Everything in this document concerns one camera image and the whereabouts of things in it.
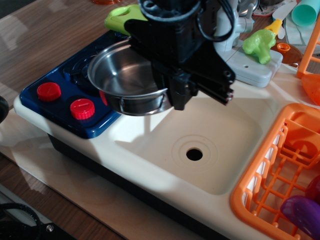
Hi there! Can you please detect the orange dish rack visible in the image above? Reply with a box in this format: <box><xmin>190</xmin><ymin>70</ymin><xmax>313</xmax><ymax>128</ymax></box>
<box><xmin>230</xmin><ymin>103</ymin><xmax>320</xmax><ymax>240</ymax></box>

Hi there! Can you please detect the stainless steel pan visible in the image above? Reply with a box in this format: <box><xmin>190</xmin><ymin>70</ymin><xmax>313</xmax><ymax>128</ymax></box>
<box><xmin>87</xmin><ymin>40</ymin><xmax>172</xmax><ymax>116</ymax></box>

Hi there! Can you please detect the dark red toy item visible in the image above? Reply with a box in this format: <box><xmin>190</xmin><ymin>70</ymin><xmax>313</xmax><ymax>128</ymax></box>
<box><xmin>305</xmin><ymin>175</ymin><xmax>320</xmax><ymax>204</ymax></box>

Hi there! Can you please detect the purple toy eggplant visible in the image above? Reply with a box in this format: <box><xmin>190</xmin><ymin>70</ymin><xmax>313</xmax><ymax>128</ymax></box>
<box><xmin>280</xmin><ymin>195</ymin><xmax>320</xmax><ymax>240</ymax></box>

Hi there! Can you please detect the steel pot behind faucet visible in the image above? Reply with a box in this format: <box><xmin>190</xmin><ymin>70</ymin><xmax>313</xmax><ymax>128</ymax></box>
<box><xmin>237</xmin><ymin>0</ymin><xmax>260</xmax><ymax>17</ymax></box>

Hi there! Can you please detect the green toy broccoli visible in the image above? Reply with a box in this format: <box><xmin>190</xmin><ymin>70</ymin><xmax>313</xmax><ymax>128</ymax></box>
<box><xmin>242</xmin><ymin>29</ymin><xmax>276</xmax><ymax>65</ymax></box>

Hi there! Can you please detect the cream toy sink unit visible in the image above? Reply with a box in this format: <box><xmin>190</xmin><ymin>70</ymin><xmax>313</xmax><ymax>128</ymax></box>
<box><xmin>14</xmin><ymin>65</ymin><xmax>320</xmax><ymax>240</ymax></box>

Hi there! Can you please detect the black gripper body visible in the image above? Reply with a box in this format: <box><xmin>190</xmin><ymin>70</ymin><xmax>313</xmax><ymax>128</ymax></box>
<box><xmin>124</xmin><ymin>9</ymin><xmax>235</xmax><ymax>83</ymax></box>

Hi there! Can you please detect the green plastic cutting board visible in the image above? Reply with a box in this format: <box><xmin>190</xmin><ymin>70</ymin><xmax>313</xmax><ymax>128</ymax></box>
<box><xmin>104</xmin><ymin>4</ymin><xmax>148</xmax><ymax>36</ymax></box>

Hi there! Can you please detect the orange toy spatula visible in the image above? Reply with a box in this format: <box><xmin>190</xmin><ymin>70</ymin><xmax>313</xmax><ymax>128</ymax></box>
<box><xmin>301</xmin><ymin>73</ymin><xmax>320</xmax><ymax>106</ymax></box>

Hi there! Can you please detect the black bracket bottom left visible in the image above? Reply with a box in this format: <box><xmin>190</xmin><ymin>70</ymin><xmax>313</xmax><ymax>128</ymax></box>
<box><xmin>0</xmin><ymin>202</ymin><xmax>76</xmax><ymax>240</ymax></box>

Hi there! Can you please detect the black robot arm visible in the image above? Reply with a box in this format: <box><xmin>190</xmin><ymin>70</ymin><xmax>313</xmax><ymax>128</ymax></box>
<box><xmin>124</xmin><ymin>0</ymin><xmax>236</xmax><ymax>110</ymax></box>

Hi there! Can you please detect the grey toy faucet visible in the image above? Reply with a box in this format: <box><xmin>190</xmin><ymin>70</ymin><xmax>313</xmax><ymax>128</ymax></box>
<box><xmin>214</xmin><ymin>0</ymin><xmax>283</xmax><ymax>88</ymax></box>

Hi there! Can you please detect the teal plastic cup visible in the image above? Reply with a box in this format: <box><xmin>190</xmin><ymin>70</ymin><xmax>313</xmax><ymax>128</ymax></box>
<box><xmin>291</xmin><ymin>0</ymin><xmax>320</xmax><ymax>27</ymax></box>

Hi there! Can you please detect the orange pot lid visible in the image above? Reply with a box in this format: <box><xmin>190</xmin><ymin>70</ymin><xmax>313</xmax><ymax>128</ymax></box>
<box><xmin>271</xmin><ymin>42</ymin><xmax>303</xmax><ymax>68</ymax></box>

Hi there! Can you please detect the blue toy stove top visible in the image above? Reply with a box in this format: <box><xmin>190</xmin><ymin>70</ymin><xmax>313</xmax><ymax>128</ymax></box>
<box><xmin>19</xmin><ymin>31</ymin><xmax>127</xmax><ymax>139</ymax></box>

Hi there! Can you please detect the red stove knob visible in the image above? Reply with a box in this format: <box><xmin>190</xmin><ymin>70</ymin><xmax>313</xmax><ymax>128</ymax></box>
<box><xmin>36</xmin><ymin>82</ymin><xmax>62</xmax><ymax>102</ymax></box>
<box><xmin>69</xmin><ymin>98</ymin><xmax>96</xmax><ymax>120</ymax></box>

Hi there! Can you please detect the yellow handled toy utensil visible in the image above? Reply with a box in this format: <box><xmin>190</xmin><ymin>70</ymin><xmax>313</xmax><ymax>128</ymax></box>
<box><xmin>264</xmin><ymin>19</ymin><xmax>284</xmax><ymax>39</ymax></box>

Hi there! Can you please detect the left red stove knob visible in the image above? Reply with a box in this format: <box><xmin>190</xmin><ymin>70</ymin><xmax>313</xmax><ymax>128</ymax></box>
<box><xmin>36</xmin><ymin>82</ymin><xmax>62</xmax><ymax>102</ymax></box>

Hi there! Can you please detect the right red stove knob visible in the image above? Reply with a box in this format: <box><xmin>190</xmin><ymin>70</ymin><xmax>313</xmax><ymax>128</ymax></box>
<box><xmin>69</xmin><ymin>98</ymin><xmax>96</xmax><ymax>120</ymax></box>

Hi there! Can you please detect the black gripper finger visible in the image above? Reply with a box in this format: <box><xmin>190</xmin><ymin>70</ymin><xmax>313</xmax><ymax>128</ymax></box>
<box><xmin>195</xmin><ymin>77</ymin><xmax>234</xmax><ymax>104</ymax></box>
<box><xmin>151</xmin><ymin>61</ymin><xmax>198</xmax><ymax>111</ymax></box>

